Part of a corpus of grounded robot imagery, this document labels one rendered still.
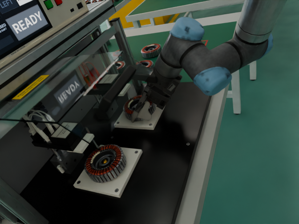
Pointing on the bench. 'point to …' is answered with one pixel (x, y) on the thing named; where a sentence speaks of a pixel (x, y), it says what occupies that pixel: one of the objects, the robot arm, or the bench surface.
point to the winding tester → (57, 15)
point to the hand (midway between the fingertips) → (138, 108)
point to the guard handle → (116, 88)
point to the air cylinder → (67, 160)
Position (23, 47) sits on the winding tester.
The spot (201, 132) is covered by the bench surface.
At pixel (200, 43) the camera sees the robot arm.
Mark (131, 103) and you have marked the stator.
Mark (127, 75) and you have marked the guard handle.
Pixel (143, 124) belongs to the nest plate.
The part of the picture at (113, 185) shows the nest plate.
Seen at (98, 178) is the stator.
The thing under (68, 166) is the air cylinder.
